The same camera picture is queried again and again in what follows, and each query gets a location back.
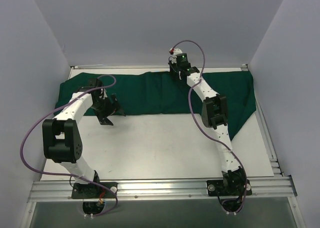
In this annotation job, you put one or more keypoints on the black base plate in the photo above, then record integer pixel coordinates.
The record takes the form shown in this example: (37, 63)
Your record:
(89, 191)
(225, 188)

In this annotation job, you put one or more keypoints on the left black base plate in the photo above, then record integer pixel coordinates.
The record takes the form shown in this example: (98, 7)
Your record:
(89, 191)

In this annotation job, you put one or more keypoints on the front aluminium rail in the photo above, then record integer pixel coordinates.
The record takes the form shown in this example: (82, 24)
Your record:
(164, 189)

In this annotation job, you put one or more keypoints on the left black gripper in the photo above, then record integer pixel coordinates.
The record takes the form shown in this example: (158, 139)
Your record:
(107, 111)

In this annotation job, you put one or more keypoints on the rear aluminium rail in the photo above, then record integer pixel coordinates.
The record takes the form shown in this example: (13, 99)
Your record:
(86, 66)

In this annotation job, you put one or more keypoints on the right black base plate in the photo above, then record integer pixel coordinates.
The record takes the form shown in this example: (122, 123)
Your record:
(225, 188)

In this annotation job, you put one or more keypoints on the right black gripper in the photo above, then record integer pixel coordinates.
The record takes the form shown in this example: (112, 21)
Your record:
(173, 70)

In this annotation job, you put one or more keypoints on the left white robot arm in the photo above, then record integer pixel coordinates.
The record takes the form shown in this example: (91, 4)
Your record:
(62, 141)

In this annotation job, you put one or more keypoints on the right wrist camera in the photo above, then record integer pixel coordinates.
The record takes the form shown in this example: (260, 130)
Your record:
(180, 58)

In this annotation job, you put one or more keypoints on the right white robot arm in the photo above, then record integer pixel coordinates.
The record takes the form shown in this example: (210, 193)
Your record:
(214, 116)

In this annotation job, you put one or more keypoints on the dark green surgical cloth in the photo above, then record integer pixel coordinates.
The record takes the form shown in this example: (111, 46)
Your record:
(158, 93)

